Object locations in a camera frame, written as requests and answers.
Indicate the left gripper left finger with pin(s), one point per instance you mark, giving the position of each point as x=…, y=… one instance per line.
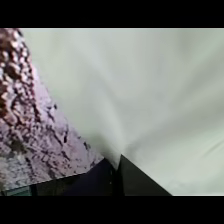
x=90, y=181

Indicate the white shirt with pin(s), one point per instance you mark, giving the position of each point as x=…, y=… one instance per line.
x=140, y=90

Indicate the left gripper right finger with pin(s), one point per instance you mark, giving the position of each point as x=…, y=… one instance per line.
x=136, y=181

